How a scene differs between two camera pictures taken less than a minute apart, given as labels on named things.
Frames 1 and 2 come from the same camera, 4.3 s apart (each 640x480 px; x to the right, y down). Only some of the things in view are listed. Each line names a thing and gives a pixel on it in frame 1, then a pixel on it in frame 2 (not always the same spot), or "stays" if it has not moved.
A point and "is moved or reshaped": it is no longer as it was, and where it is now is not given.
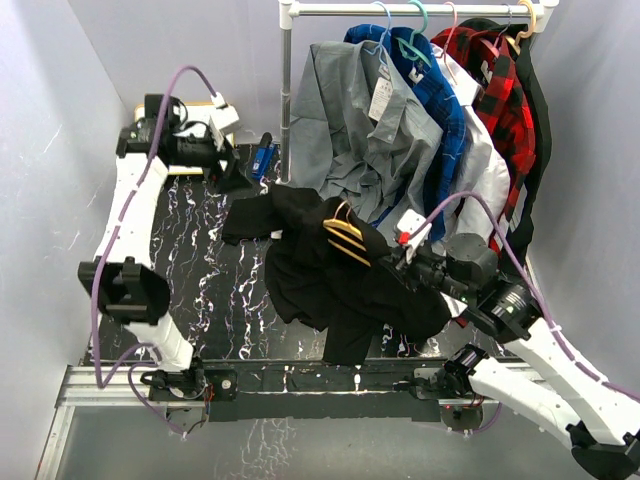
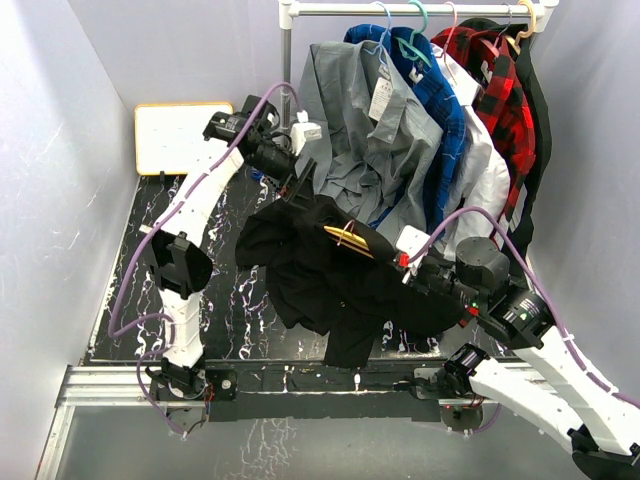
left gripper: (233, 177) → (302, 191)
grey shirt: (360, 134) stays
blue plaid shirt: (414, 63) stays
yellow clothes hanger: (341, 220) is moved or reshaped
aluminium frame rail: (129, 386) stays
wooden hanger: (522, 34) stays
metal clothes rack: (545, 10) stays
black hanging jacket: (538, 168) stays
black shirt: (330, 268) is moved or reshaped
